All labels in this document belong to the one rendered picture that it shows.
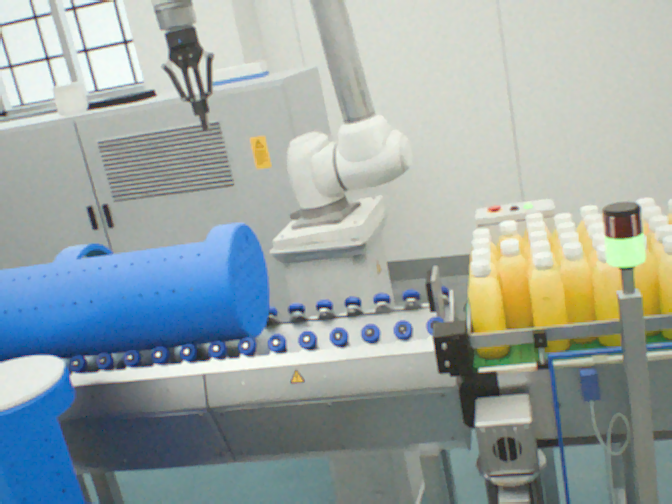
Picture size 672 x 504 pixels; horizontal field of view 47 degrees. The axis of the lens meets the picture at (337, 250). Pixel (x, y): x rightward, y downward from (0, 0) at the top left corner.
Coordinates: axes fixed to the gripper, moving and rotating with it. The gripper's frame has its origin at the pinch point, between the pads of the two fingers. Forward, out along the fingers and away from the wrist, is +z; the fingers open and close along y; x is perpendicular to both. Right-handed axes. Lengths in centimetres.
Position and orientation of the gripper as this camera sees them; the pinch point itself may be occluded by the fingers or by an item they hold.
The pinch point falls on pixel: (202, 114)
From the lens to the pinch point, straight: 191.8
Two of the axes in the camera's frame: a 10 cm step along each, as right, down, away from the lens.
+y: -9.8, 2.1, 0.4
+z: 2.2, 9.3, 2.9
